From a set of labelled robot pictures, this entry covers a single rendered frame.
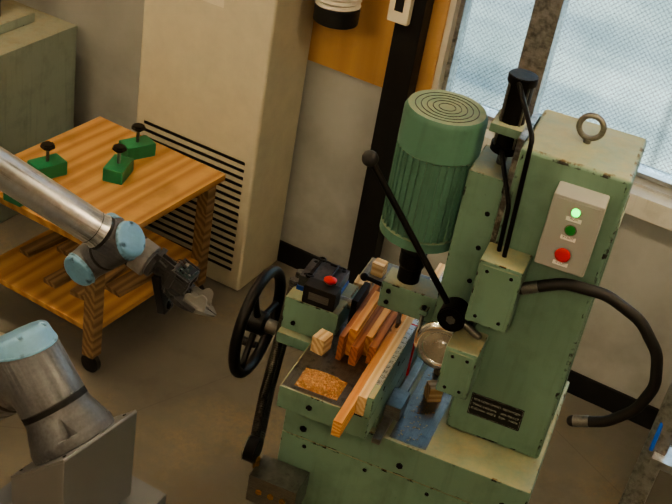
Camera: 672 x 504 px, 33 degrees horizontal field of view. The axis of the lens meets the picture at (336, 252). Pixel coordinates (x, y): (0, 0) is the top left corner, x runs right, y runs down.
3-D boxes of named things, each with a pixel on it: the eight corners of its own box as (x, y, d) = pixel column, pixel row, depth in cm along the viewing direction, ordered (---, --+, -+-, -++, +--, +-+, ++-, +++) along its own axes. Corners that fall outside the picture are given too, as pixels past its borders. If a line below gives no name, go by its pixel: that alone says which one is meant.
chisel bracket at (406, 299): (385, 295, 266) (391, 265, 262) (441, 315, 263) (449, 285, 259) (374, 311, 260) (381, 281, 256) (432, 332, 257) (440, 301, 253)
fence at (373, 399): (443, 281, 291) (447, 263, 288) (449, 283, 291) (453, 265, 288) (362, 416, 242) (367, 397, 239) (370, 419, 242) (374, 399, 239)
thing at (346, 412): (417, 293, 285) (420, 280, 283) (425, 295, 284) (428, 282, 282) (330, 434, 236) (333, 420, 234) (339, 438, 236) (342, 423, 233)
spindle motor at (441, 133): (393, 204, 260) (420, 80, 244) (466, 228, 256) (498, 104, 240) (367, 239, 246) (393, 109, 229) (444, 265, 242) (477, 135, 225)
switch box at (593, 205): (539, 248, 229) (560, 179, 221) (588, 264, 227) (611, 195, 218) (533, 262, 224) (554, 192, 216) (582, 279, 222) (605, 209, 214)
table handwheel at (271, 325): (271, 239, 276) (217, 332, 261) (347, 266, 272) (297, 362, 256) (275, 306, 300) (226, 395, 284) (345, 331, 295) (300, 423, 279)
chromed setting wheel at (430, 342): (411, 355, 253) (422, 310, 247) (464, 374, 251) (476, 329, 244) (407, 362, 251) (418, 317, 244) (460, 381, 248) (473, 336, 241)
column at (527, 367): (470, 372, 278) (545, 106, 239) (559, 404, 273) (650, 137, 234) (444, 426, 259) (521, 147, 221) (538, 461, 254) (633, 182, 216)
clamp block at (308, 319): (303, 296, 281) (308, 266, 276) (354, 315, 278) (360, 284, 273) (279, 327, 269) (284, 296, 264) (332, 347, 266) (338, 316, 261)
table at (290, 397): (335, 263, 301) (338, 244, 298) (444, 301, 294) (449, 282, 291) (236, 391, 252) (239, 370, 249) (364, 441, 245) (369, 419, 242)
